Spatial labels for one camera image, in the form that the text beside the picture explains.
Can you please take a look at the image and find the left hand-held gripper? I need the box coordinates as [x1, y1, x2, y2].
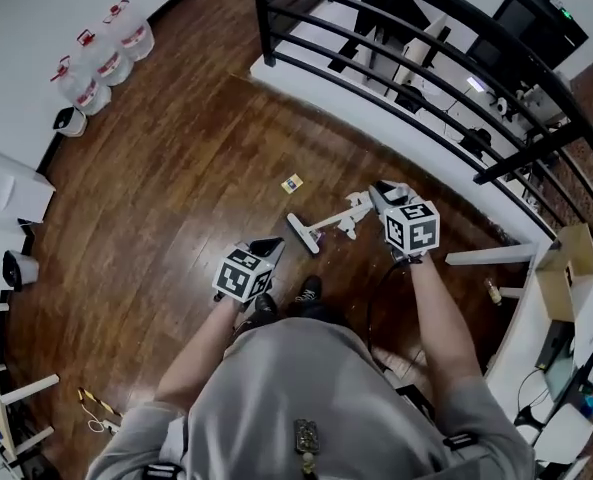
[212, 236, 286, 303]

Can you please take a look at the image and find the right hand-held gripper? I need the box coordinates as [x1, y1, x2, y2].
[368, 180, 441, 264]

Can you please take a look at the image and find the white broom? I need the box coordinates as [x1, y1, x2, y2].
[285, 200, 380, 256]

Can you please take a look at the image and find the person's left forearm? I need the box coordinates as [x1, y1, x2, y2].
[153, 295, 250, 414]

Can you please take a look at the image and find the person's right forearm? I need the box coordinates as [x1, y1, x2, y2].
[409, 255, 483, 409]

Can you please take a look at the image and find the person's left shoe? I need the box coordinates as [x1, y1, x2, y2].
[248, 292, 280, 327]

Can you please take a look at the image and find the person's shoe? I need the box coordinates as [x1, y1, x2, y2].
[295, 274, 324, 305]
[248, 292, 280, 327]

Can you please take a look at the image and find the person's right shoe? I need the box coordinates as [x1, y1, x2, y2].
[295, 274, 324, 305]

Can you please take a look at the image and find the person's grey shirt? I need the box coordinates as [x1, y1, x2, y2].
[84, 316, 537, 480]

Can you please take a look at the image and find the white table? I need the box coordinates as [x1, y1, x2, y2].
[445, 240, 593, 480]

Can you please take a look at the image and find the black staircase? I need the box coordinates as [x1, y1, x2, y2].
[325, 0, 430, 72]

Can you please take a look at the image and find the metal badge pendant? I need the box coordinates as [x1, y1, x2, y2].
[294, 418, 322, 474]

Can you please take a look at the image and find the cardboard box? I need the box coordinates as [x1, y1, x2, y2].
[534, 223, 593, 322]

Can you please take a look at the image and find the black metal railing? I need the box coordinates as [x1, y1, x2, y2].
[250, 0, 593, 254]

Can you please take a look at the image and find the yellow black striped tape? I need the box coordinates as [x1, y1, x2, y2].
[77, 386, 123, 419]

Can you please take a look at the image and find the black door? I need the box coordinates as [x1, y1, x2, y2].
[493, 0, 590, 69]

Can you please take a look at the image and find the dark grey case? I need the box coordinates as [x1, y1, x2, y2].
[534, 320, 577, 402]

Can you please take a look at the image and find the white cabinet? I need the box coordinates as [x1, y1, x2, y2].
[0, 141, 57, 314]

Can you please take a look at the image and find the white desk lamp black base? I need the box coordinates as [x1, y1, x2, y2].
[514, 401, 593, 465]

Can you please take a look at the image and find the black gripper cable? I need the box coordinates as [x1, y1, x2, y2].
[365, 257, 415, 364]

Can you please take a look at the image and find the black lamp cable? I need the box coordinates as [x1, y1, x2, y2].
[517, 367, 552, 419]

